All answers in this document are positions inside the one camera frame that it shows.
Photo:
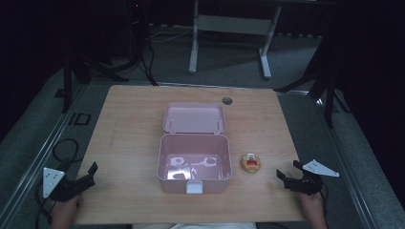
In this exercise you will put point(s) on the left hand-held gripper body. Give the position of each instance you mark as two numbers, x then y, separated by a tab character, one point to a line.
63	186

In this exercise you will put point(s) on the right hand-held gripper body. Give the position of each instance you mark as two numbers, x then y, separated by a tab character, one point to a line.
310	178

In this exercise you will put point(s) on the small round yellow toy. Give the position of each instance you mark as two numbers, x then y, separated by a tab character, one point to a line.
251	163

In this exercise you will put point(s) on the pink storage box with lid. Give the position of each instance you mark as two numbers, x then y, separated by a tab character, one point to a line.
194	148

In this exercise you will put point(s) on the person's left hand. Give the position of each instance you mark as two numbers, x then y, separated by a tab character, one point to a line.
65	213

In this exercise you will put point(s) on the person's right hand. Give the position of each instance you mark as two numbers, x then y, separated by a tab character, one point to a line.
313	210

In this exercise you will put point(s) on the black tripod stand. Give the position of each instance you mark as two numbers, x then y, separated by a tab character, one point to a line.
321	79
79	60

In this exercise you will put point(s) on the round table grommet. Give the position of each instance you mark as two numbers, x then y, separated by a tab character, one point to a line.
227	101

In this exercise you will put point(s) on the white metal table frame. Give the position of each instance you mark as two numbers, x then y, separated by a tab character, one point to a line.
234	38

